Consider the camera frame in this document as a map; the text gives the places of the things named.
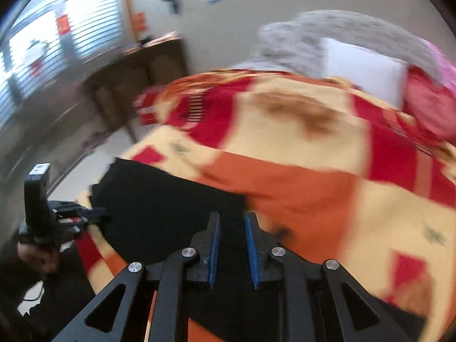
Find pink printed blanket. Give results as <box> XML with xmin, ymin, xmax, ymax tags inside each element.
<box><xmin>426</xmin><ymin>40</ymin><xmax>456</xmax><ymax>91</ymax></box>

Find black pants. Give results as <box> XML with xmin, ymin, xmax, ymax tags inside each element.
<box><xmin>88</xmin><ymin>157</ymin><xmax>303</xmax><ymax>328</ymax></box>

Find dark wooden table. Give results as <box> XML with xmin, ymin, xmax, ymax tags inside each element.
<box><xmin>83</xmin><ymin>37</ymin><xmax>189</xmax><ymax>143</ymax></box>

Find red paper on window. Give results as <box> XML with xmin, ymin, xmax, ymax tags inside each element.
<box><xmin>56</xmin><ymin>13</ymin><xmax>72</xmax><ymax>35</ymax></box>

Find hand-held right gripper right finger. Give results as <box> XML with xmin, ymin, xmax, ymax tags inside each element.
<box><xmin>244</xmin><ymin>212</ymin><xmax>417</xmax><ymax>342</ymax></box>

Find red orange printed blanket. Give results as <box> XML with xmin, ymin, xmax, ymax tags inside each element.
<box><xmin>73</xmin><ymin>68</ymin><xmax>456</xmax><ymax>342</ymax></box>

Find red heart-shaped cushion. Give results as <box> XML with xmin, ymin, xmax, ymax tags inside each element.
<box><xmin>404</xmin><ymin>65</ymin><xmax>456</xmax><ymax>146</ymax></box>

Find glass block window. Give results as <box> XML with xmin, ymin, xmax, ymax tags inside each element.
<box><xmin>0</xmin><ymin>0</ymin><xmax>127</xmax><ymax>132</ymax></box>

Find person's left hand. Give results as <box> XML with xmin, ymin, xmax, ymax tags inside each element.
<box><xmin>17</xmin><ymin>241</ymin><xmax>59</xmax><ymax>275</ymax></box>

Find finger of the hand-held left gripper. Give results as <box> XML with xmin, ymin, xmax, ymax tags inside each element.
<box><xmin>59</xmin><ymin>221</ymin><xmax>91</xmax><ymax>236</ymax></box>
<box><xmin>80</xmin><ymin>207</ymin><xmax>109</xmax><ymax>221</ymax></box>

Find orange items on table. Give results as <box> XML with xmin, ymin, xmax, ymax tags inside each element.
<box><xmin>141</xmin><ymin>31</ymin><xmax>180</xmax><ymax>47</ymax></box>

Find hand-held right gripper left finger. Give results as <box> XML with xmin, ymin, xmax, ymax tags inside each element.
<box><xmin>52</xmin><ymin>212</ymin><xmax>221</xmax><ymax>342</ymax></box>

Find white pillow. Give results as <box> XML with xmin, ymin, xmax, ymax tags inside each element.
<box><xmin>319</xmin><ymin>36</ymin><xmax>408</xmax><ymax>109</ymax></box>

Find black cable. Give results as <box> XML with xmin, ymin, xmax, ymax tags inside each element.
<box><xmin>21</xmin><ymin>280</ymin><xmax>45</xmax><ymax>303</ymax></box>

